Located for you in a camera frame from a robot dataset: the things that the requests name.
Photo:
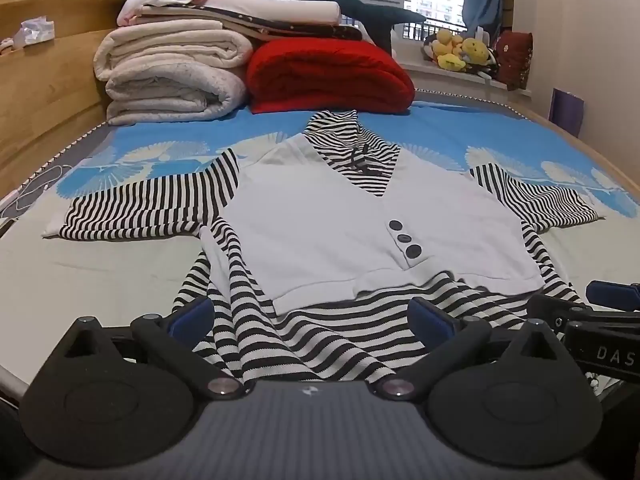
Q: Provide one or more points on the purple box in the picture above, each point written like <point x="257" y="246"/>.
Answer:
<point x="567" y="110"/>

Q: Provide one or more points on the folded cream cloth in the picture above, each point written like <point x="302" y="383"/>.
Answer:
<point x="280" y="7"/>

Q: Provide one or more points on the wooden headboard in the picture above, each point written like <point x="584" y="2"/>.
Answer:
<point x="45" y="105"/>

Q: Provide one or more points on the folded white quilt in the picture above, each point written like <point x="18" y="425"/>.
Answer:
<point x="170" y="45"/>
<point x="170" y="95"/>

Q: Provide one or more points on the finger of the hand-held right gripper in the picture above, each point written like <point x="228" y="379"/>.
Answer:
<point x="557" y="307"/>
<point x="615" y="291"/>

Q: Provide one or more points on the grey patterned mattress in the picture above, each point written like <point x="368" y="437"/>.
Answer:
<point x="30" y="185"/>

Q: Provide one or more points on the blue leaf print bed sheet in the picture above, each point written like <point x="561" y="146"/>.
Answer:
<point x="450" y="130"/>

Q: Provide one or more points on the folded red blanket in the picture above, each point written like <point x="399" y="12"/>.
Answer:
<point x="325" y="72"/>

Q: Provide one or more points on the dark red cushion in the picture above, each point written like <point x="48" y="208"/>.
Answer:
<point x="515" y="60"/>

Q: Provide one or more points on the white tissue pack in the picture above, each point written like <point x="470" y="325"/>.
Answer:
<point x="34" y="32"/>

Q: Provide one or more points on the striped dress with white vest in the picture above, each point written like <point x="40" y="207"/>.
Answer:
<point x="325" y="220"/>

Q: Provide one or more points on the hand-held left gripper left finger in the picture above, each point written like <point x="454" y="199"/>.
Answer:
<point x="192" y="314"/>

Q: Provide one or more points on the yellow plush toy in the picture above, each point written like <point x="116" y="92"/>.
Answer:
<point x="477" y="50"/>
<point x="447" y="50"/>

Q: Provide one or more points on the white window sill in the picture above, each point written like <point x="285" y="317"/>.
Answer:
<point x="450" y="77"/>

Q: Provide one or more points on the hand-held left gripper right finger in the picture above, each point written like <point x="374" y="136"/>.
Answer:
<point x="430" y="317"/>

